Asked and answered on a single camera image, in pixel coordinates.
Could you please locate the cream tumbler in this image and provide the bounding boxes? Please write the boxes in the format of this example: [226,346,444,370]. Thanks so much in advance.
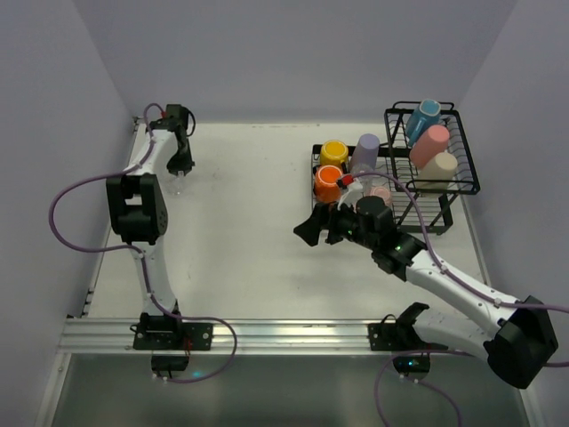
[415,152,458,197]

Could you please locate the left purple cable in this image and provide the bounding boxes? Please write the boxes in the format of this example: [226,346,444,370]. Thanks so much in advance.
[48,102,239,384]

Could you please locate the orange mug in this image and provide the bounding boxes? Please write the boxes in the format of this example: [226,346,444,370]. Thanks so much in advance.
[314,165,342,203]

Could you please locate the blue mug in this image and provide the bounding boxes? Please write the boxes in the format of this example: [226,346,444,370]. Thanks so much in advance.
[405,99,441,148]

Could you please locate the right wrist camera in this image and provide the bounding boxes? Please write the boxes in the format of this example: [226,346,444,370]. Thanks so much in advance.
[336,173,364,210]

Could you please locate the yellow mug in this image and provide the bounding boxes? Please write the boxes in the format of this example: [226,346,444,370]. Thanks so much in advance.
[319,140,349,168]

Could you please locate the lilac tumbler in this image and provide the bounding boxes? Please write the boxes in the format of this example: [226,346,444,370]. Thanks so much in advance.
[349,133,380,173]

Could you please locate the pink mug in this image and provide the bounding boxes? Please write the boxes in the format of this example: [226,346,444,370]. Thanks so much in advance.
[366,186,393,207]

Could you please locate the aluminium rail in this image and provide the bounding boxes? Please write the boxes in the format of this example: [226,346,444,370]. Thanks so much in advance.
[57,316,525,357]

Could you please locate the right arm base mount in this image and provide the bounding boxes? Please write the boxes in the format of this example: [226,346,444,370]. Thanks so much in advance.
[367,302,431,380]

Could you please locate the purple cable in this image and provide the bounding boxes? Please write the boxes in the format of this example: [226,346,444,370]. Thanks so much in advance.
[337,171,569,427]
[48,102,239,384]

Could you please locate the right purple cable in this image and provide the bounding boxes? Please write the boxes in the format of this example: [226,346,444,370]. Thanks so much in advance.
[337,171,569,427]

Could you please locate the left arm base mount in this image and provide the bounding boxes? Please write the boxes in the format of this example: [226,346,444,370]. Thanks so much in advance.
[130,313,212,380]

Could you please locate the black wire dish rack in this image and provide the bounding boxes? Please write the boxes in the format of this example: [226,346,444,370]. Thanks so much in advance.
[310,101,482,236]

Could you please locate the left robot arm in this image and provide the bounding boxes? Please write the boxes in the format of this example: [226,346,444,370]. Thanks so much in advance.
[106,104,196,316]

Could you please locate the pink tumbler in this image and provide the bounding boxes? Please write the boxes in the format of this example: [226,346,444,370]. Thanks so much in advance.
[409,125,450,169]

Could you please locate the clear glass cup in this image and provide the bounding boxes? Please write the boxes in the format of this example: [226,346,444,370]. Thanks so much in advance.
[171,173,186,196]

